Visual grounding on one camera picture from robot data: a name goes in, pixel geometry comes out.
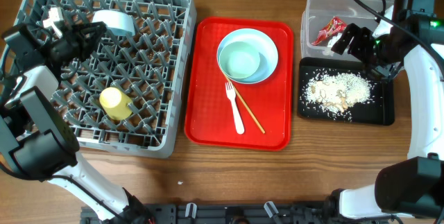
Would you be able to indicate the white napkin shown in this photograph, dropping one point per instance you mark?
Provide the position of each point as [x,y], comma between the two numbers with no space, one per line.
[328,49]

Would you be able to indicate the white plastic fork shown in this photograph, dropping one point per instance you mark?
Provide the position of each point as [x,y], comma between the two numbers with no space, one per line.
[231,94]

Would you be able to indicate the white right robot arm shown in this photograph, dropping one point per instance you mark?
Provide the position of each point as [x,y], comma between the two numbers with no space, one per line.
[413,41]

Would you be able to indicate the red snack wrapper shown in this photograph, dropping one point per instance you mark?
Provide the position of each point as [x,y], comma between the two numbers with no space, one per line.
[334,26]

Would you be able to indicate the green bowl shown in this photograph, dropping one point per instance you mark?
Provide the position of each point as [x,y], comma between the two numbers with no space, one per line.
[239,60]

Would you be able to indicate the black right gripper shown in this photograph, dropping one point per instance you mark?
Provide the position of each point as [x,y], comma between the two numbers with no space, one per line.
[362,35]

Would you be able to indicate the grey dishwasher rack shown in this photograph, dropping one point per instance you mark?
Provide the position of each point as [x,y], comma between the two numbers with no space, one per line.
[148,67]

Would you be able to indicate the large light blue plate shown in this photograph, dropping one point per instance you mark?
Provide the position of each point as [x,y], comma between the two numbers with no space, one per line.
[268,52]

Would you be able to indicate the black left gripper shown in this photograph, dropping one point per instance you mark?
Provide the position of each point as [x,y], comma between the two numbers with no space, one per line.
[86,48]

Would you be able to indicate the clear plastic waste bin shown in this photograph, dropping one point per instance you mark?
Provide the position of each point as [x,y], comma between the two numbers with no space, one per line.
[318,13]

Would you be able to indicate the red plastic tray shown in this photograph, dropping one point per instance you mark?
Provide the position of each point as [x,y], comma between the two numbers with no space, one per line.
[209,119]

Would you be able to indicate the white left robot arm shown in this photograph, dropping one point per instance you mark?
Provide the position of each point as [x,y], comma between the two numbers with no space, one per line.
[37,144]

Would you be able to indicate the light blue small bowl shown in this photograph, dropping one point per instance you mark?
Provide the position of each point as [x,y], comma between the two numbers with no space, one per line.
[119,23]

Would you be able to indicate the yellow plastic cup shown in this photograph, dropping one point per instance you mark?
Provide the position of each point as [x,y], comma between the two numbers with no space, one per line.
[115,103]

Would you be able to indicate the wooden chopstick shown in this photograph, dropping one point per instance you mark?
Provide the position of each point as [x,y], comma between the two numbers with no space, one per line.
[254,118]

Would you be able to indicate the black waste tray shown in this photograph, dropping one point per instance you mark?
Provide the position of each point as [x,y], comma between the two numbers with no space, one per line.
[378,109]

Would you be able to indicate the rice and food scraps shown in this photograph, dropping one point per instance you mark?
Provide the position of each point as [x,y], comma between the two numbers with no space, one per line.
[336,95]

